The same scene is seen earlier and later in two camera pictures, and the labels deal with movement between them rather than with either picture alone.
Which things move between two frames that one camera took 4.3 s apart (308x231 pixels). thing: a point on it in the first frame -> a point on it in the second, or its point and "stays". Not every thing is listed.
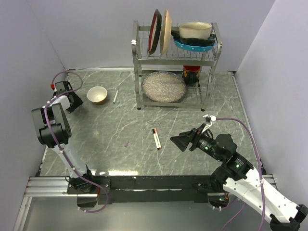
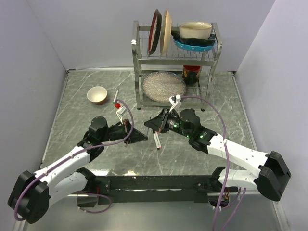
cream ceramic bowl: [195, 30] stays
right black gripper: [182, 140] -> [159, 123]
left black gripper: [78, 102] -> [135, 136]
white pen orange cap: [156, 131] stays
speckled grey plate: [163, 86] stays
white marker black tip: [155, 137] stays
